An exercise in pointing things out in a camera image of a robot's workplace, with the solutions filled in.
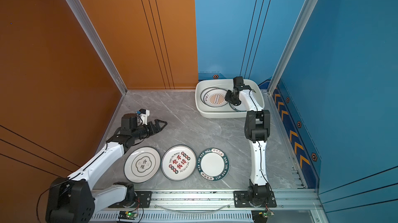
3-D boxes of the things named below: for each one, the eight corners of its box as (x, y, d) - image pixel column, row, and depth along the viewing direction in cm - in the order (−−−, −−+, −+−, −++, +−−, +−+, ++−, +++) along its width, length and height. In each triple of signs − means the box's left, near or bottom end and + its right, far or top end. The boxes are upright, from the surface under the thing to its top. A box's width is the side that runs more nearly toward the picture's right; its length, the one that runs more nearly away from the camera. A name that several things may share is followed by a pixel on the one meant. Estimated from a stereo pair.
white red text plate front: (158, 180, 81) (158, 179, 79) (164, 146, 93) (164, 144, 91) (196, 180, 81) (195, 179, 79) (197, 146, 93) (197, 144, 91)
